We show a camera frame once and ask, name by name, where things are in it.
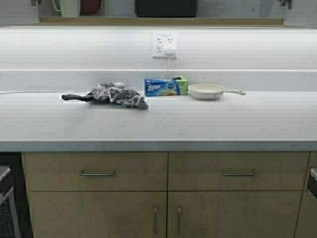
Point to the large black cooking pot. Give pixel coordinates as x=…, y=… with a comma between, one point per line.
x=166, y=8

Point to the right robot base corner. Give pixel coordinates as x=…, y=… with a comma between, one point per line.
x=312, y=183

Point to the lower right cabinet door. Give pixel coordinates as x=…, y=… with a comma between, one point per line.
x=233, y=214

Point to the cabinet door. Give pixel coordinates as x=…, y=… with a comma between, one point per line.
x=98, y=214
x=233, y=214

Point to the red container in cabinet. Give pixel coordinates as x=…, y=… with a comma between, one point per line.
x=89, y=6

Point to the lower left cabinet door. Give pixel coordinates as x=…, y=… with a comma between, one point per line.
x=98, y=214

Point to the white jug in cabinet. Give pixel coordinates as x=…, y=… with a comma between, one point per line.
x=67, y=8

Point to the blue Ziploc bag box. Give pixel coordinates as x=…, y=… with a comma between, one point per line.
x=177, y=86

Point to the grey patterned dish cloth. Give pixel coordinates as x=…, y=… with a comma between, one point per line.
x=118, y=93

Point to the white frying pan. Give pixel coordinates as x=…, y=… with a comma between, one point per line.
x=208, y=91

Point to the lower right drawer front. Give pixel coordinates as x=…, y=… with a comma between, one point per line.
x=237, y=171

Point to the drawer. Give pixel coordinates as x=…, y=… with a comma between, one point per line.
x=95, y=171
x=237, y=171

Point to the black frying pan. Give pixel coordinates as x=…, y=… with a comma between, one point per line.
x=89, y=98

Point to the lower left drawer front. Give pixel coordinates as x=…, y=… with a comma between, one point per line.
x=95, y=171

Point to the black dishwasher front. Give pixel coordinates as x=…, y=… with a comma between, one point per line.
x=15, y=220

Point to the white wall power outlet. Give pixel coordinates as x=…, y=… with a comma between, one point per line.
x=164, y=45

